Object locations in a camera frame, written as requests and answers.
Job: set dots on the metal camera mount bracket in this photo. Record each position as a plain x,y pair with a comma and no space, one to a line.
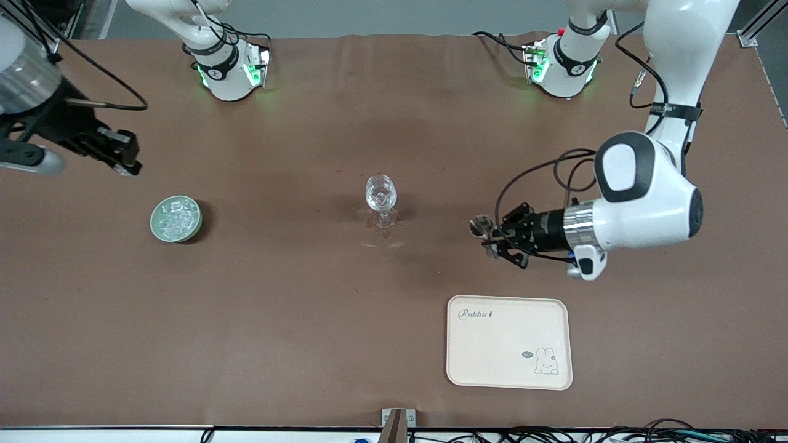
388,418

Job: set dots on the steel double jigger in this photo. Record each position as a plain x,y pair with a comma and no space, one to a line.
480,225

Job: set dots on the green round bowl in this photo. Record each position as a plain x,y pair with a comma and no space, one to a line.
155,229

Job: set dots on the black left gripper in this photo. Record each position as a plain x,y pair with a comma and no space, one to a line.
544,231

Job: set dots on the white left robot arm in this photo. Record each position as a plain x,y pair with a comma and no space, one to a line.
646,203

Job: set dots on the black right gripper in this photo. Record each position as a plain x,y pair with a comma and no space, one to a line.
61,125

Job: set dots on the brown table cover sheet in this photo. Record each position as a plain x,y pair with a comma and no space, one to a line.
308,307

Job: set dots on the aluminium frame profile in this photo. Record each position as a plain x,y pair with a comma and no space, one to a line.
754,31

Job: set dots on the cream rabbit print tray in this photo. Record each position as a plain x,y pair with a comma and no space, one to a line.
505,344

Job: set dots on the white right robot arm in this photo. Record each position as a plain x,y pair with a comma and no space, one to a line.
24,74

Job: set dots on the clear ice cubes pile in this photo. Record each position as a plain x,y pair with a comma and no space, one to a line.
177,218

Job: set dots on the green-lit metal connector bracket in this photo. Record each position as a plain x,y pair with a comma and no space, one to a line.
258,64
534,61

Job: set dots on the clear wine glass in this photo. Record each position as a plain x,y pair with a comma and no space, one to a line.
380,194

